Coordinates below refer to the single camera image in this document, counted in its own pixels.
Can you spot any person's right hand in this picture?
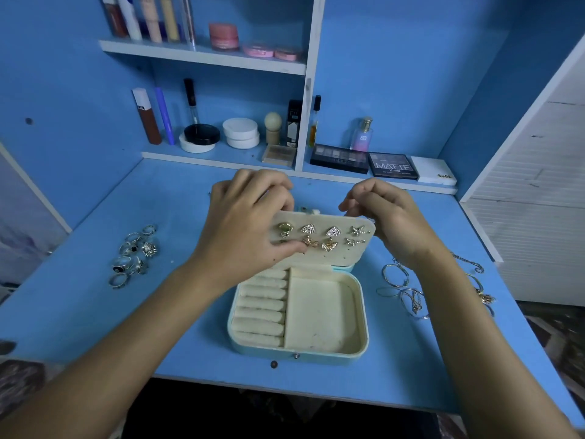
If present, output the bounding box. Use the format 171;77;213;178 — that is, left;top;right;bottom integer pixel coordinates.
339;178;451;273

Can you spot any person's left hand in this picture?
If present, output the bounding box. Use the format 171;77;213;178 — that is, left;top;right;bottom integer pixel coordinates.
192;169;307;296

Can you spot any pile of silver bracelets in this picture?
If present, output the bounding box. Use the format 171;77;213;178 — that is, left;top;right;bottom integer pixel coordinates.
377;254;497;321

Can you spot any pile of silver rings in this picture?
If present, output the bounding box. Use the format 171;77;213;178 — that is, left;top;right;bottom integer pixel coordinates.
108;224;159;290

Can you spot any cream jewellery box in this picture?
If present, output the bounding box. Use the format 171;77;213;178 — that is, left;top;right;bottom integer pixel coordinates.
227;210;377;364

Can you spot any person's right forearm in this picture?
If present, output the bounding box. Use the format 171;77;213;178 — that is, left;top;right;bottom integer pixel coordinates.
411;251;583;439

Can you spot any person's left forearm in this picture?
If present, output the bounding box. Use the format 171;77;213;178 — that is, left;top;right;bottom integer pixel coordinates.
0;260;230;439

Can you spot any white flat box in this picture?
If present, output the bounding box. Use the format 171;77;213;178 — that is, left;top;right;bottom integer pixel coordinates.
410;156;458;187

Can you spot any person's dark clothing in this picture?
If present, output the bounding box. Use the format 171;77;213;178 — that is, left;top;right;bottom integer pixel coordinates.
123;377;440;439

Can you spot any black lettered eyeshadow palette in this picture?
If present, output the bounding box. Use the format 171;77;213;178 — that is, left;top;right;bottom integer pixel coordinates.
368;151;420;181

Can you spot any dark eyeshadow palette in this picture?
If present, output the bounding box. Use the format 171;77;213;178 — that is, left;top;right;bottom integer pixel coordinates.
310;144;371;174

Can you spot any small pink perfume bottle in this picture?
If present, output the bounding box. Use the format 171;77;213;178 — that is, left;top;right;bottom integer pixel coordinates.
351;118;374;152

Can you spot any square brown powder compact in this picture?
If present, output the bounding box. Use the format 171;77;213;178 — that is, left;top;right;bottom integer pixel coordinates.
262;144;297;168

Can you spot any white round cream jar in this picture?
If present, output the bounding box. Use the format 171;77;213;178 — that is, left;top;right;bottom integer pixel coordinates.
222;118;261;150

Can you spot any white bowl black inside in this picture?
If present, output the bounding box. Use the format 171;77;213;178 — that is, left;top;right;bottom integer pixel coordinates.
178;123;221;154

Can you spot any beige makeup sponge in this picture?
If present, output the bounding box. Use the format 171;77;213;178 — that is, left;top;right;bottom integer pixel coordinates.
264;112;283;146

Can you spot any black cosmetic bottle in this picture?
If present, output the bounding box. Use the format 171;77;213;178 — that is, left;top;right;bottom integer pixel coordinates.
287;99;303;147

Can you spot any thin dark cosmetic bottle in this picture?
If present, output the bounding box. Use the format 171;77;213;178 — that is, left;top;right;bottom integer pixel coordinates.
309;95;322;147

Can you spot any white slatted cabinet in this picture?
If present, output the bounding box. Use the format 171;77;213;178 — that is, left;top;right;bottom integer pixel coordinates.
459;36;585;307

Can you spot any blue cosmetic tube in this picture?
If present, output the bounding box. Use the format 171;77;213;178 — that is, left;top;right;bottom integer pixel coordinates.
152;87;177;145

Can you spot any black makeup brush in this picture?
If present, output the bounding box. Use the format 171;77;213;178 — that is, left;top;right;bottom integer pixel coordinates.
183;78;199;126

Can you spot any brown lipstick tube white cap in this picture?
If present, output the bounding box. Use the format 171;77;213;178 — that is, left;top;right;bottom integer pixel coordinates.
132;87;164;145

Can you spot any white shelf unit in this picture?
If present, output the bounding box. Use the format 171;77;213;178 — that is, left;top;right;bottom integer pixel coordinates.
99;0;458;196

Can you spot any pink round jar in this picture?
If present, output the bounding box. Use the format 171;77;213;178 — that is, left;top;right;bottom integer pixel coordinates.
208;23;239;51

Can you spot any white framed marbled panel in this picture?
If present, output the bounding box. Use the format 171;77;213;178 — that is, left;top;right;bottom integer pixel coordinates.
0;141;73;289

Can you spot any short beige cosmetic tube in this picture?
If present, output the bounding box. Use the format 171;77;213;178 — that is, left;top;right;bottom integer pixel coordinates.
159;0;181;43

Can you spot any tall beige cosmetic tube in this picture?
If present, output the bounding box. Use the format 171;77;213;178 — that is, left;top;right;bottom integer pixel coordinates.
137;0;164;45

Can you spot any white tube blue label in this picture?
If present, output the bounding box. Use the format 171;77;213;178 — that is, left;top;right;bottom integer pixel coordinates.
117;0;144;42

